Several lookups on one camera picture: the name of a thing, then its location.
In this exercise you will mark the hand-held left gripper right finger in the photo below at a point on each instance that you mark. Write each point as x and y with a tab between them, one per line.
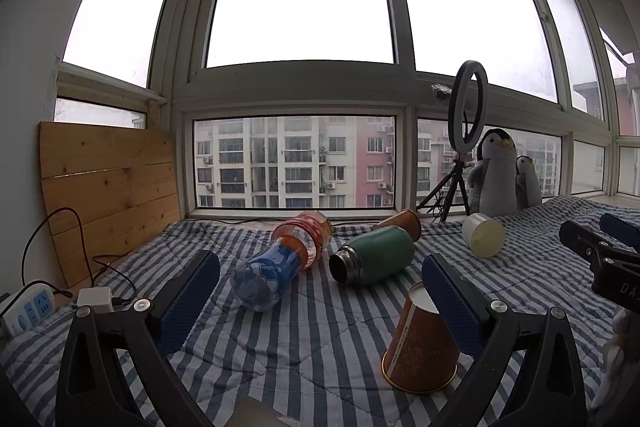
450	307

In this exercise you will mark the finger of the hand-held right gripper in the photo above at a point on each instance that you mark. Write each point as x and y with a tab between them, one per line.
580	238
620	228

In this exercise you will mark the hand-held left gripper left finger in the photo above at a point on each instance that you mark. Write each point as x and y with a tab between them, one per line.
192	302

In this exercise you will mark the person's right forearm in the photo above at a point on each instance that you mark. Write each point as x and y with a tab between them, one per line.
620	357

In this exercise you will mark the orange patterned paper cup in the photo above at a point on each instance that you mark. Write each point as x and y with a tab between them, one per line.
402	222
415	347

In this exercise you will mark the white plastic cup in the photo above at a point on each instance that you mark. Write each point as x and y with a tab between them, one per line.
482	234

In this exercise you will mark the small penguin plush toy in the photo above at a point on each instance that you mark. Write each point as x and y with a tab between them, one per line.
529	187

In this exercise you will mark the blue label plastic bottle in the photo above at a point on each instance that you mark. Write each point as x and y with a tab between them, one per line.
270	272

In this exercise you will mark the green thermos bottle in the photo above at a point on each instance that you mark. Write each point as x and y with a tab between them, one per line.
380	254

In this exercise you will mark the white charger adapter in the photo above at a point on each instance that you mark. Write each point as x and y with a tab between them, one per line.
95	299

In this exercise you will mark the large penguin plush toy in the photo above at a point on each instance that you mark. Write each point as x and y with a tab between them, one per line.
495	187

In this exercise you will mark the blue striped blanket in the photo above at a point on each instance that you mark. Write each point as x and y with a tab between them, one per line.
310	347

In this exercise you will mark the black tripod stand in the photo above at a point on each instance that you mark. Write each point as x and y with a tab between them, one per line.
456	179

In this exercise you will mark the wooden board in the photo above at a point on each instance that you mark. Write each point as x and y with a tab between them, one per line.
110	197

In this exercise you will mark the white power strip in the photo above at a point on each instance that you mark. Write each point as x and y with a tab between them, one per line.
25	312

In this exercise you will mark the small dark window latch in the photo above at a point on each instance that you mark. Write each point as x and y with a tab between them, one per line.
440	91

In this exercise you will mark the white framed window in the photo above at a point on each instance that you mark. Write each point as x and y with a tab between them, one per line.
300	87

